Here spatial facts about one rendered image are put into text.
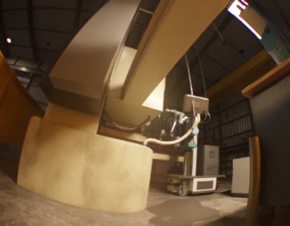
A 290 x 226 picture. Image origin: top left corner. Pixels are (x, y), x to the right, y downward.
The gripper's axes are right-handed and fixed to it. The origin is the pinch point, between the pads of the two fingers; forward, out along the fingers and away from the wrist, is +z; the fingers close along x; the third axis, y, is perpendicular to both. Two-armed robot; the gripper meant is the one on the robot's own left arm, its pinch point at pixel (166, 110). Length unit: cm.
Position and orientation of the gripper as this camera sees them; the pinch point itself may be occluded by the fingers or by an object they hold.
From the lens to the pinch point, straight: 197.2
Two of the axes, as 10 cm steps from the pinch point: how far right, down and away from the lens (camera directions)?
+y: 1.7, -9.4, 2.9
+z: -9.3, -2.5, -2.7
